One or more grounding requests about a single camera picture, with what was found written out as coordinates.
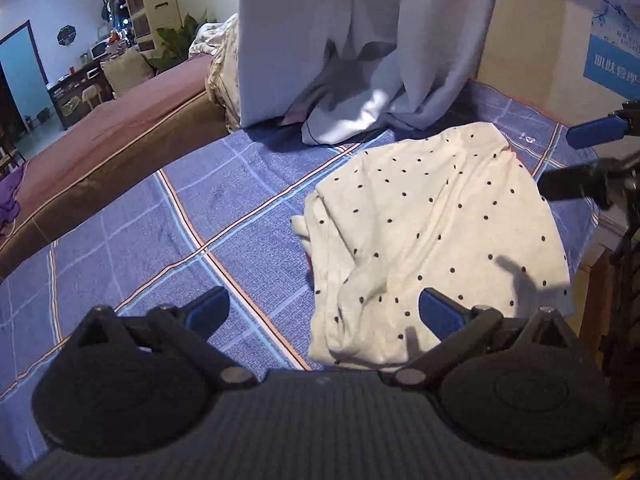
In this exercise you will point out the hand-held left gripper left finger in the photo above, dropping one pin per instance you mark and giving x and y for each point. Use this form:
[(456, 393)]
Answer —
[(210, 306)]

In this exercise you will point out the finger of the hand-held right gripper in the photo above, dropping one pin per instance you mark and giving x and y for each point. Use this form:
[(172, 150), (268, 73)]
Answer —
[(595, 130), (570, 184)]

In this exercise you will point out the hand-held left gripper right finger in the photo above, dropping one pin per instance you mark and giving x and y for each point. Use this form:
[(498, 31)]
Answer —
[(440, 310)]

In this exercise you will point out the cream polka dot top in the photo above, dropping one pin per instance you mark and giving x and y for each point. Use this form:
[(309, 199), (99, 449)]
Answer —
[(425, 220)]

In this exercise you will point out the blue plaid bed sheet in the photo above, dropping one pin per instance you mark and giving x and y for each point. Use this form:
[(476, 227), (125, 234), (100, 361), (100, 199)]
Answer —
[(150, 240)]

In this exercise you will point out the wooden bedside cabinet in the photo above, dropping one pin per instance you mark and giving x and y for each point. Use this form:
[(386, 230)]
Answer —
[(597, 290)]

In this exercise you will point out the brown mattress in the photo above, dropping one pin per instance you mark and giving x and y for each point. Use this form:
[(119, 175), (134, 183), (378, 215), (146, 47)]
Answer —
[(125, 125)]

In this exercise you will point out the purple cloth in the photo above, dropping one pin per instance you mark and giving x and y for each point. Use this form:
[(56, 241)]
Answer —
[(10, 195)]

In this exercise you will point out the floral quilt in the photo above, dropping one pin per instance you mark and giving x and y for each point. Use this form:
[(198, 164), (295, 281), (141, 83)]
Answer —
[(220, 60)]

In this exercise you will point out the beige cushion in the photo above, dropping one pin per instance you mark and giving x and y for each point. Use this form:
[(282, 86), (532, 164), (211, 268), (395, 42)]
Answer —
[(127, 72)]

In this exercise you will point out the dark sideboard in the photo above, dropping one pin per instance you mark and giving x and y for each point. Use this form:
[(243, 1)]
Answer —
[(70, 95)]

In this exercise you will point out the green potted plant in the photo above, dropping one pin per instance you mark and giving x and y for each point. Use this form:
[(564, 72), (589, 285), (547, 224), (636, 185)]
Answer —
[(175, 42)]

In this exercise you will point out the blue door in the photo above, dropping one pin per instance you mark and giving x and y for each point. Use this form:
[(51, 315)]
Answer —
[(20, 85)]

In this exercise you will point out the cream drawer cabinet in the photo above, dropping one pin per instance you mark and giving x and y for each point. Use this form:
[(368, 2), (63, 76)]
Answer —
[(155, 10)]

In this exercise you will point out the blue wall poster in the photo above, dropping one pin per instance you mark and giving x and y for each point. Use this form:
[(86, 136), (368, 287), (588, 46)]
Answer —
[(615, 35)]

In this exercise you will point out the dark octagonal wall sign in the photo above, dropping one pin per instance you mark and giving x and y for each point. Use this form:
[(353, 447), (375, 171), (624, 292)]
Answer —
[(66, 35)]

